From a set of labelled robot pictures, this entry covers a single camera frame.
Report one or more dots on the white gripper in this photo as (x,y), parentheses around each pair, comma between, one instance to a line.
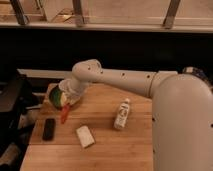
(71,86)

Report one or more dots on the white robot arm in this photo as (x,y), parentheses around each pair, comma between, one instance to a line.
(182,111)

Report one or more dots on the green bowl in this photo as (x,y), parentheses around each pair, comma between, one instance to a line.
(54,96)

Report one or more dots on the black rectangular device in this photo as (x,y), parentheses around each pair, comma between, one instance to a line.
(49,128)

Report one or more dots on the white rectangular block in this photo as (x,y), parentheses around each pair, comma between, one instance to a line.
(85,136)

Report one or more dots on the white plastic bottle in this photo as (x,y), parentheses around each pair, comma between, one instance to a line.
(122,114)

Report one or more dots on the dark blue plate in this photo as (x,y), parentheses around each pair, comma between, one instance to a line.
(195,71)

